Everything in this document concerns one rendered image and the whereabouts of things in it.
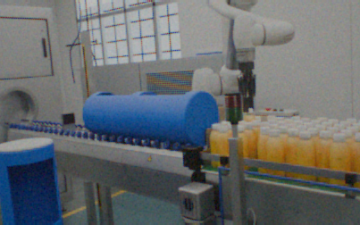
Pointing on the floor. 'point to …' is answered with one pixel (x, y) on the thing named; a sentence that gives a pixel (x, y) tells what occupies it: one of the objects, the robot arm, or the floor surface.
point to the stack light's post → (238, 180)
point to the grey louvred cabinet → (153, 76)
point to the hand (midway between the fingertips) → (247, 104)
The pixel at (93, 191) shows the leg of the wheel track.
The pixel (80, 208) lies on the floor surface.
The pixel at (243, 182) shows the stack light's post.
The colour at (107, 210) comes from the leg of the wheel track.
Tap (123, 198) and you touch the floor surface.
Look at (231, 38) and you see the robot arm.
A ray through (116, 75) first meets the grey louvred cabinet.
